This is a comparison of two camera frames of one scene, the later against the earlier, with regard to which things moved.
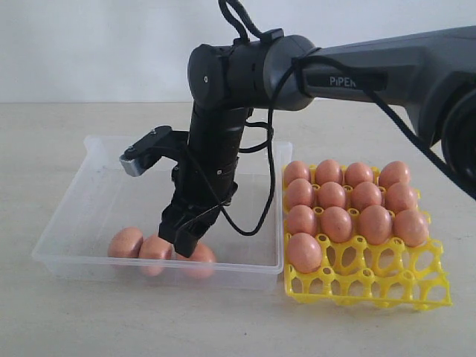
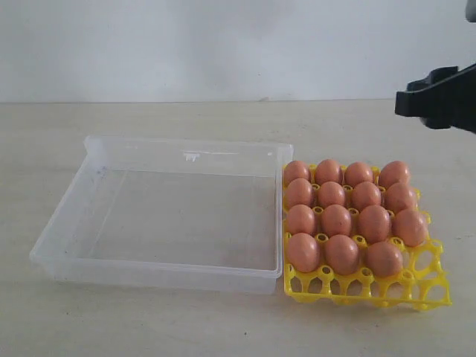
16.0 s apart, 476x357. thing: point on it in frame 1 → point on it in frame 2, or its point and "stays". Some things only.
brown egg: [304, 253] stays
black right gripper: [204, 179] → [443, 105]
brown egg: [336, 223] stays
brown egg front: [400, 196] stays
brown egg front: [156, 253] → [384, 259]
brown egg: [300, 193] stays
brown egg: [200, 265] → [342, 254]
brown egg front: [357, 172] stays
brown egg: [300, 219] stays
